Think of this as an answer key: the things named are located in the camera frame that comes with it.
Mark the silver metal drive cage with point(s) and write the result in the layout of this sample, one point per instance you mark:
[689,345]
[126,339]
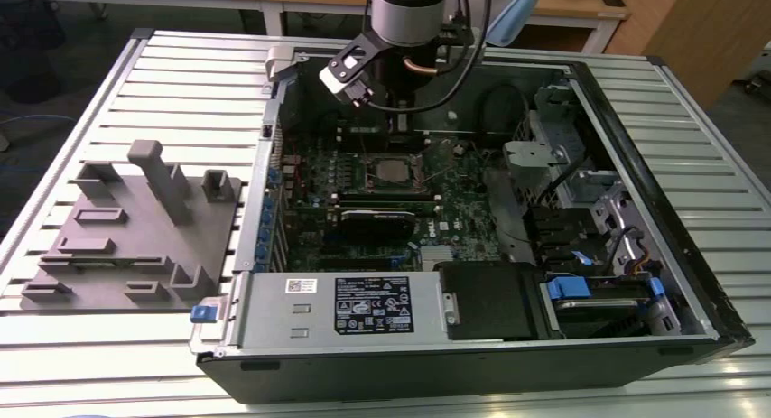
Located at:
[553,124]

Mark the black RAM slot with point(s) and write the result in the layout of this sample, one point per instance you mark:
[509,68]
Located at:
[373,141]
[373,145]
[373,150]
[373,136]

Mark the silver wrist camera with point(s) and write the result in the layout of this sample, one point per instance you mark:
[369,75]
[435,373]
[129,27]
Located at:
[345,75]

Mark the wooden cabinet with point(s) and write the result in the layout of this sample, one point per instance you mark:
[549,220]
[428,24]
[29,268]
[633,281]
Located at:
[711,30]

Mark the small silver heat sink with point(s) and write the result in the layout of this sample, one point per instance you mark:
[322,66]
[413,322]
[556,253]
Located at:
[436,253]

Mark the green RAM stick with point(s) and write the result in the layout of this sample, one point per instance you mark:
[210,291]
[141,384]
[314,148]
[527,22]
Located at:
[385,206]

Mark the grey parts rack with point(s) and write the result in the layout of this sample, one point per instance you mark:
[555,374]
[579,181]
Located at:
[144,237]

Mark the hard disk in blue carrier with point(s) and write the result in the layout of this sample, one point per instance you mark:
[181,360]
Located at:
[568,289]

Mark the round coin battery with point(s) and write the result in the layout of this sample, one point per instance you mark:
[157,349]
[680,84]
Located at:
[459,150]

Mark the blue case latch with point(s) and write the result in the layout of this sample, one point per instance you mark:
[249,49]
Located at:
[202,314]

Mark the silver CPU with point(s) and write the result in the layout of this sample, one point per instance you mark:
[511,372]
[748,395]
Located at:
[393,171]

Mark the black office chair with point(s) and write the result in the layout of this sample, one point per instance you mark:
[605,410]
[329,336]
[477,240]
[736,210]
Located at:
[29,52]

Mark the black plastic shroud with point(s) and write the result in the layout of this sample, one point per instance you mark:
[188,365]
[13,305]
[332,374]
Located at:
[493,300]

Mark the black graphics card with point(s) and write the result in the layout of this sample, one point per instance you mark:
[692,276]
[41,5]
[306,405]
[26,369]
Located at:
[373,230]

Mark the green motherboard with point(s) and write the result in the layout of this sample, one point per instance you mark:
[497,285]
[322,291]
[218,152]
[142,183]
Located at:
[469,210]

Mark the black chair base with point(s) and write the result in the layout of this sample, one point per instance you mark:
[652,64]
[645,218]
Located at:
[759,81]

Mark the silver power supply unit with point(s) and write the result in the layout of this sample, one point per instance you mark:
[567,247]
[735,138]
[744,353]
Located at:
[270,309]

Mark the black PC case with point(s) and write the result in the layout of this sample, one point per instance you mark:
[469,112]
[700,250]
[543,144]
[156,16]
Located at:
[421,377]

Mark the silver metal bracket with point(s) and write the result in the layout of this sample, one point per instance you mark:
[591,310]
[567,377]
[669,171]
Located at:
[529,154]

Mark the CPU socket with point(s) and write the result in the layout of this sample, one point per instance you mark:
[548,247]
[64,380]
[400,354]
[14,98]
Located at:
[392,190]

